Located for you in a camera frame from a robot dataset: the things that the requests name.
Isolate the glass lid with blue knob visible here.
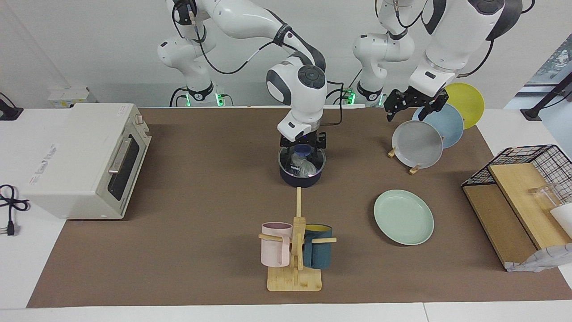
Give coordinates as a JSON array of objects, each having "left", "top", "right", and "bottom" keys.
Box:
[{"left": 278, "top": 144, "right": 326, "bottom": 178}]

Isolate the white vermicelli bundle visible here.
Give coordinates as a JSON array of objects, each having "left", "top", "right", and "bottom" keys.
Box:
[{"left": 290, "top": 154, "right": 316, "bottom": 176}]

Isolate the black monitor arm base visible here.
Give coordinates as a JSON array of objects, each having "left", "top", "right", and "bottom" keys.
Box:
[{"left": 520, "top": 72, "right": 572, "bottom": 120}]

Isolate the light blue plate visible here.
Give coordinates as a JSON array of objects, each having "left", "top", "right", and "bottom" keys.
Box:
[{"left": 412, "top": 103, "right": 464, "bottom": 149}]

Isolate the grey plate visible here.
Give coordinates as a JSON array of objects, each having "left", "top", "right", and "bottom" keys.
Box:
[{"left": 392, "top": 120, "right": 444, "bottom": 169}]

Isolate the yellow plate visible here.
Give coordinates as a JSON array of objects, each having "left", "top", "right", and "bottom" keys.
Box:
[{"left": 442, "top": 83, "right": 485, "bottom": 130}]

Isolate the wooden plate rack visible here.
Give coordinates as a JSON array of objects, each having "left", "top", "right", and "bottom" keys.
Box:
[{"left": 387, "top": 143, "right": 422, "bottom": 175}]

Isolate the green round plate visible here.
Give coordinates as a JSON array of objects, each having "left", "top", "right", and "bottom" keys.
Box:
[{"left": 374, "top": 189, "right": 434, "bottom": 246}]

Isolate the pink mug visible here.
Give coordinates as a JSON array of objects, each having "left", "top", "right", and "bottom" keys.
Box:
[{"left": 261, "top": 222, "right": 293, "bottom": 268}]

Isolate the teal mug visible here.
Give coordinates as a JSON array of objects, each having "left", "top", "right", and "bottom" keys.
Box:
[{"left": 303, "top": 224, "right": 333, "bottom": 269}]

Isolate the wooden mug tree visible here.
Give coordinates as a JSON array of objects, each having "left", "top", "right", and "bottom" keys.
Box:
[{"left": 258, "top": 187, "right": 337, "bottom": 292}]

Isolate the clear glass cup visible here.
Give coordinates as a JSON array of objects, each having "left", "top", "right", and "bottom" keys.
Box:
[{"left": 530, "top": 183, "right": 562, "bottom": 209}]

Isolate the brown table mat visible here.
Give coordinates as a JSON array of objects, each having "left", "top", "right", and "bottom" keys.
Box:
[{"left": 27, "top": 107, "right": 572, "bottom": 308}]

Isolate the white cup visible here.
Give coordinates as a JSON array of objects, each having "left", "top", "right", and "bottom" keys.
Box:
[{"left": 550, "top": 203, "right": 572, "bottom": 238}]

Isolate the white crumpled bag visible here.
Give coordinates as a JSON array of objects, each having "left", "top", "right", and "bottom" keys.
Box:
[{"left": 505, "top": 243, "right": 572, "bottom": 272}]

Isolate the beige toaster oven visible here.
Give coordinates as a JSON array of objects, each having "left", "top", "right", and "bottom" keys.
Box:
[{"left": 20, "top": 103, "right": 152, "bottom": 220}]

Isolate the dark pot with blue handle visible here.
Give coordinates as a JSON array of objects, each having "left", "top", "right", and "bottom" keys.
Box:
[{"left": 278, "top": 147, "right": 326, "bottom": 188}]

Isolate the black wire basket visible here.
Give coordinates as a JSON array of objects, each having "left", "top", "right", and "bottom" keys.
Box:
[{"left": 462, "top": 144, "right": 572, "bottom": 205}]

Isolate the wire and wood dish rack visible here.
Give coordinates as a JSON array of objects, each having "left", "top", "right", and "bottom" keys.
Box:
[{"left": 463, "top": 163, "right": 572, "bottom": 268}]

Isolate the white box by wall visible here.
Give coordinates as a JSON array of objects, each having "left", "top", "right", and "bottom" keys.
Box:
[{"left": 48, "top": 87, "right": 90, "bottom": 108}]

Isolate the black stand with cable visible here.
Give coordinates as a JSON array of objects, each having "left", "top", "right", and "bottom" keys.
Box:
[{"left": 0, "top": 92, "right": 24, "bottom": 121}]

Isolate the black power cable with plug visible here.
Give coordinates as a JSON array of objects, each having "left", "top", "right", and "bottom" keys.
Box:
[{"left": 0, "top": 184, "right": 30, "bottom": 237}]

